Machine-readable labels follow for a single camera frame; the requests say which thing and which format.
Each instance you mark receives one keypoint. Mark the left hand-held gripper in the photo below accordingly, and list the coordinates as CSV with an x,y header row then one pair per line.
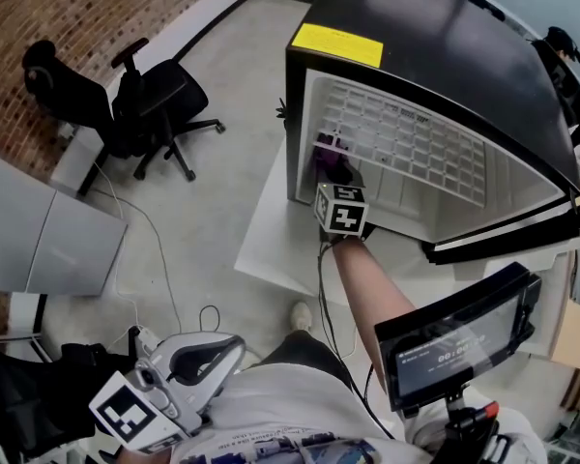
x,y
135,414

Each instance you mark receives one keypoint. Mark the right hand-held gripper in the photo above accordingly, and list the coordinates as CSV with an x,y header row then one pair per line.
x,y
343,213

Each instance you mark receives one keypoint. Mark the purple cleaning cloth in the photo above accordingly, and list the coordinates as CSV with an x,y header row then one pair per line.
x,y
326,162

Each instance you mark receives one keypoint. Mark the black mini fridge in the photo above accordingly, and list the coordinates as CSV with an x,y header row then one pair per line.
x,y
464,41

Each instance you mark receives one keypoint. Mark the person's right forearm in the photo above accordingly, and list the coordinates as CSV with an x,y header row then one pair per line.
x,y
372,298

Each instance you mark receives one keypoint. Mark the white wire shelf rack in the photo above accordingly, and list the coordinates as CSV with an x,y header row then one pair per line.
x,y
336,144

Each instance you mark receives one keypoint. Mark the white plug adapter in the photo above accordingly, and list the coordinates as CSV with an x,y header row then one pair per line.
x,y
148,339

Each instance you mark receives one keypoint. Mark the person's white printed shirt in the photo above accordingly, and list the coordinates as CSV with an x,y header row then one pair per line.
x,y
290,404

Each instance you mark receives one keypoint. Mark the person's left leg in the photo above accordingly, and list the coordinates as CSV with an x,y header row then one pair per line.
x,y
304,351

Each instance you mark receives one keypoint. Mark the person's left shoe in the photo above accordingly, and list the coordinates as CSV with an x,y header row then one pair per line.
x,y
301,316

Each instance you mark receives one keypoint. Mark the white table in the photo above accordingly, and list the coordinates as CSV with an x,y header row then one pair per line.
x,y
275,254

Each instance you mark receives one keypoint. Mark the white low cabinet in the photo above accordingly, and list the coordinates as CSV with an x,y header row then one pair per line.
x,y
26,314

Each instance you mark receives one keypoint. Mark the black chest-mounted monitor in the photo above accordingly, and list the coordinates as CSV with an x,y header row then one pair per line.
x,y
449,351

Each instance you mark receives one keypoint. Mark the black mesh office chair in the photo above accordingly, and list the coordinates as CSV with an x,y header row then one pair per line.
x,y
164,99

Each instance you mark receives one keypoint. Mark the grey cabinet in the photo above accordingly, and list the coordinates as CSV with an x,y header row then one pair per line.
x,y
43,240

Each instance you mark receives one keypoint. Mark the black-framed window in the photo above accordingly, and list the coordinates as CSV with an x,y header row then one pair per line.
x,y
536,3

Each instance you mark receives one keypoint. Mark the white metal rack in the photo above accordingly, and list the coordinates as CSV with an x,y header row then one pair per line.
x,y
572,447

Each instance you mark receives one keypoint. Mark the black monitor mount, red button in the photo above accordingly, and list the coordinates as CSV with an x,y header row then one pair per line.
x,y
469,428

